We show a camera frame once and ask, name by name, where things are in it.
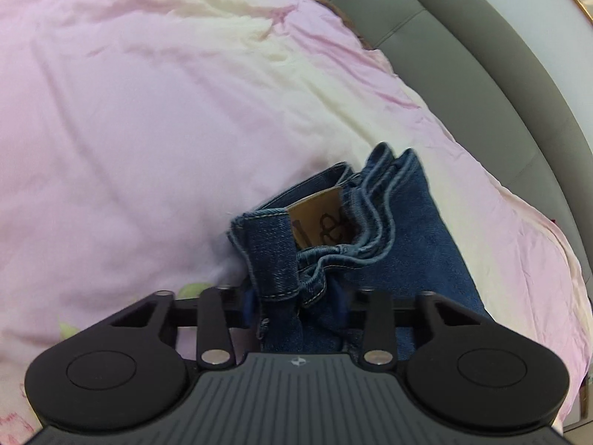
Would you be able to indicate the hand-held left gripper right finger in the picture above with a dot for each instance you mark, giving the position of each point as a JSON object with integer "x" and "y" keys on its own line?
{"x": 377, "y": 324}

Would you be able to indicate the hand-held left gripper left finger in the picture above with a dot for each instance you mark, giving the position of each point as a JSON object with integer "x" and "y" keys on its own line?
{"x": 215, "y": 320}

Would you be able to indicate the blue denim pants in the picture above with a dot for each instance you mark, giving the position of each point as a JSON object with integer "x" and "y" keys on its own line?
{"x": 407, "y": 250}

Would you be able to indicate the pink and cream blanket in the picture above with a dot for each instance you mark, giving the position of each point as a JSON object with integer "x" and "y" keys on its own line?
{"x": 139, "y": 125}

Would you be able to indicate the grey padded headboard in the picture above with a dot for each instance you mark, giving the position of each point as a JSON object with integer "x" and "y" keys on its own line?
{"x": 486, "y": 46}

